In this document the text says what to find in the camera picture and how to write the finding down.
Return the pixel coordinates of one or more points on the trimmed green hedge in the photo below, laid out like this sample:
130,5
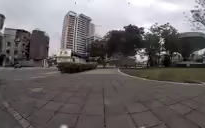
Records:
75,67

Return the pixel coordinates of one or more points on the dark brown building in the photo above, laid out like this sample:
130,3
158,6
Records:
39,46

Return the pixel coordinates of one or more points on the grass lawn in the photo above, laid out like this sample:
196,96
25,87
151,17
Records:
176,74

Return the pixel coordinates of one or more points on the saucer-shaped grey structure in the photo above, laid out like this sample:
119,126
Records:
192,41

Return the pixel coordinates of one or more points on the tall white high-rise building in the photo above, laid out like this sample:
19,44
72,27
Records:
76,33

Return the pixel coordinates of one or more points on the bare tree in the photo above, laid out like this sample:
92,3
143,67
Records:
203,16

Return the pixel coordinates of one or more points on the grey stone paved plaza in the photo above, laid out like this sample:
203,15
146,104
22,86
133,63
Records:
100,100

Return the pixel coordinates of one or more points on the group of dark trees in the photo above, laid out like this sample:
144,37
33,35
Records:
133,41

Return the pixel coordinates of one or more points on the grey mid-rise building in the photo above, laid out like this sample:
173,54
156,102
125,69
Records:
14,46

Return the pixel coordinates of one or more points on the low white building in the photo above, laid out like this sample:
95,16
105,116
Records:
66,56

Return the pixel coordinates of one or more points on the vehicle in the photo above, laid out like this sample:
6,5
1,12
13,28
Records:
17,65

